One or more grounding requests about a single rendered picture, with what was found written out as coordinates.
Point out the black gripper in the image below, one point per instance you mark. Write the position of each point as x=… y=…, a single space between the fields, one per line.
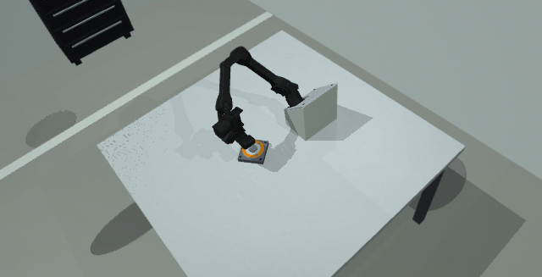
x=243 y=139

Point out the orange round plate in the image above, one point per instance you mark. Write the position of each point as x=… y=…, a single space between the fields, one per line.
x=258 y=152

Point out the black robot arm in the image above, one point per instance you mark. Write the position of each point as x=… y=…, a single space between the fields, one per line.
x=230 y=119

